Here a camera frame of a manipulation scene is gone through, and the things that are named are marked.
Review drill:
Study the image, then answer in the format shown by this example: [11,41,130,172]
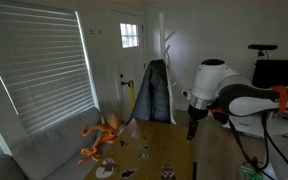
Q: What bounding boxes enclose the santa sticker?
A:
[161,164,176,180]

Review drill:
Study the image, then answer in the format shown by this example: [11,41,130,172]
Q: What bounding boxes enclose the dark grey puffer jacket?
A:
[129,59,171,124]

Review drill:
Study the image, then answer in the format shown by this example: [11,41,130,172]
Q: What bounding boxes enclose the yellow umbrella on door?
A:
[121,80,135,108]

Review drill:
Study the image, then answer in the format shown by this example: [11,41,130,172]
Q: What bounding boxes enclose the white door with window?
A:
[112,10,145,122]

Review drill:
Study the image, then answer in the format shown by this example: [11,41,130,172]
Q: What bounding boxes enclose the snowman sticker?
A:
[95,157,116,179]

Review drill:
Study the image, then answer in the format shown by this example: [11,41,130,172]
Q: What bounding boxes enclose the white window blinds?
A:
[0,0,98,135]

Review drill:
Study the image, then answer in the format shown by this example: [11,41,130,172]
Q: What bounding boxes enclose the white coat rack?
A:
[159,12,177,125]

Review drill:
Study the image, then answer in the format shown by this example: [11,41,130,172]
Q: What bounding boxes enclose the grey sofa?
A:
[0,107,110,180]

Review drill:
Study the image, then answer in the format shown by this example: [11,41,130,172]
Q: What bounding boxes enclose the wooden table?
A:
[84,119,193,180]

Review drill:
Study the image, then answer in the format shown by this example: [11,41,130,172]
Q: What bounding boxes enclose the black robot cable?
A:
[227,111,288,180]

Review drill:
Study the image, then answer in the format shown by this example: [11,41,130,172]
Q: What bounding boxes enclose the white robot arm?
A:
[182,59,288,140]

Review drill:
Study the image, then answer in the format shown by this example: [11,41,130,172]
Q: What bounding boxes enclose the white low cabinet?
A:
[229,113,288,138]

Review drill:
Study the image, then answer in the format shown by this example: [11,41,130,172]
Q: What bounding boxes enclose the orange octopus plush toy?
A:
[77,111,121,165]

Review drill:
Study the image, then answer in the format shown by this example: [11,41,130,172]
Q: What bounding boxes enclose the black camera on stand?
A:
[248,44,278,57]

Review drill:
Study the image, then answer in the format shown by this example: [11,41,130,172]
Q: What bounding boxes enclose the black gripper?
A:
[187,105,208,140]

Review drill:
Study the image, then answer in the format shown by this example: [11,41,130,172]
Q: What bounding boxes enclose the green lit electronics box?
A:
[240,166,263,180]

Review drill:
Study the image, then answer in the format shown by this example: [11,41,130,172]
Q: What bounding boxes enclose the black monitor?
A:
[252,60,288,88]

